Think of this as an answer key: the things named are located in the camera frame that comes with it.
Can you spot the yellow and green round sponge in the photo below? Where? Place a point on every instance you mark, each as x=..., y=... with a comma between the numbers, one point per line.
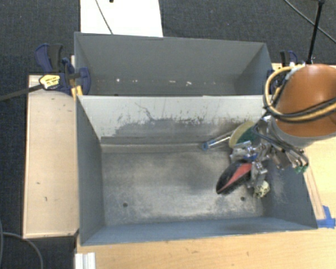
x=240, y=134

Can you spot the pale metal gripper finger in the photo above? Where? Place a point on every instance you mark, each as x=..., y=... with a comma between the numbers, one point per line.
x=242, y=153
x=258, y=175

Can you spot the black and red brush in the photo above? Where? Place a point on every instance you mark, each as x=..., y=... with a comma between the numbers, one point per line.
x=233, y=179

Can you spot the blue-tipped metal tool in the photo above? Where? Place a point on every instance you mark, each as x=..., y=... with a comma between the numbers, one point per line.
x=215, y=143

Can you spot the grey metal bin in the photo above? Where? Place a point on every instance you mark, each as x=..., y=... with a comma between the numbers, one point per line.
x=168, y=178

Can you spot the pale wood flat board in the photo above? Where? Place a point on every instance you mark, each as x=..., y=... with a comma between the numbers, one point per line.
x=50, y=164

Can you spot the pale yellow dotted lump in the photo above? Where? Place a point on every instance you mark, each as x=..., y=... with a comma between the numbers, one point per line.
x=261, y=190

